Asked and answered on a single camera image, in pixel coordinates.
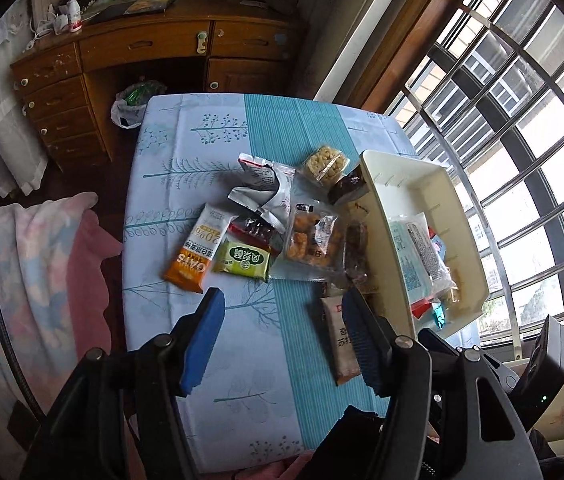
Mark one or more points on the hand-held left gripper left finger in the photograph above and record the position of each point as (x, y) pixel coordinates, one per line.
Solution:
(204, 340)

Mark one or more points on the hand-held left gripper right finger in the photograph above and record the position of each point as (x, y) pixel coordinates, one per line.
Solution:
(364, 340)

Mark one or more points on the brown biscuit packet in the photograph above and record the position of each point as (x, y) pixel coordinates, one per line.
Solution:
(342, 340)

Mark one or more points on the dark snack packet red seal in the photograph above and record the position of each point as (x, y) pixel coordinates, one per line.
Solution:
(254, 232)

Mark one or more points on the cream plastic bin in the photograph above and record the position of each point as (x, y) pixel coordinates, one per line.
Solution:
(412, 185)

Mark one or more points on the silver snack packet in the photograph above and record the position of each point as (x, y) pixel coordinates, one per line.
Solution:
(267, 185)

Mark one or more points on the clear bag of fried snacks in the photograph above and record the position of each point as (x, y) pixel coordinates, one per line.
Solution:
(307, 245)

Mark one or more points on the red snack wrapper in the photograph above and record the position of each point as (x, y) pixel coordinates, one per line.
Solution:
(422, 307)

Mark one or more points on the teal wrapped candy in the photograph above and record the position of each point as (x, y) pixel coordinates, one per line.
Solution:
(440, 315)

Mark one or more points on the orange snack bar packet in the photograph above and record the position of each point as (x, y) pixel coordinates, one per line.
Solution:
(196, 255)

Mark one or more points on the clear bag of red dates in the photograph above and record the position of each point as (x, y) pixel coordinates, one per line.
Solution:
(357, 255)

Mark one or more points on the green snack packet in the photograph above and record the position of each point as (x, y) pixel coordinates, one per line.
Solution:
(242, 260)

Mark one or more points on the blue white snack packet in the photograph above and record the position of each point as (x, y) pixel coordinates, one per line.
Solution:
(414, 255)

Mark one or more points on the clear wrapped pastry packet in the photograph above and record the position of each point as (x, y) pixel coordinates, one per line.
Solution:
(454, 285)

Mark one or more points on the red white chocolate packet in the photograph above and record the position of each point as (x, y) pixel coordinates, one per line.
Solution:
(438, 246)

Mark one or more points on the dark brown snack packet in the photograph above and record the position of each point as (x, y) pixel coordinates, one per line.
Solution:
(349, 187)

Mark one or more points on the clear pack of yellow puffs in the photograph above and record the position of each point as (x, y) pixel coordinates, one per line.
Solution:
(326, 165)

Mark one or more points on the blue tree print tablecloth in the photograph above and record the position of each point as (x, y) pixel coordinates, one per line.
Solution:
(201, 160)

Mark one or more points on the pink patterned blanket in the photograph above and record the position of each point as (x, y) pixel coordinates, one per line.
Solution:
(36, 270)

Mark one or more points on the metal window grille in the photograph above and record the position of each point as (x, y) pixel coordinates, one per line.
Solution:
(537, 135)

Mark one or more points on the white plastic bag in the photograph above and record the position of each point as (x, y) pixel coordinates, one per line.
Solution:
(129, 107)

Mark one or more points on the white drawer child lock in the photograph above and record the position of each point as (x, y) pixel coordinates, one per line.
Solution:
(201, 42)

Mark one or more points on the wooden desk with drawers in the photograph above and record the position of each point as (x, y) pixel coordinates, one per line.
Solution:
(136, 47)

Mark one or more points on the dark book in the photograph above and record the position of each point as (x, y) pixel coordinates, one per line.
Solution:
(149, 6)

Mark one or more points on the wooden window frame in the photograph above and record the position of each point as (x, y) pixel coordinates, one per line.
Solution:
(412, 35)

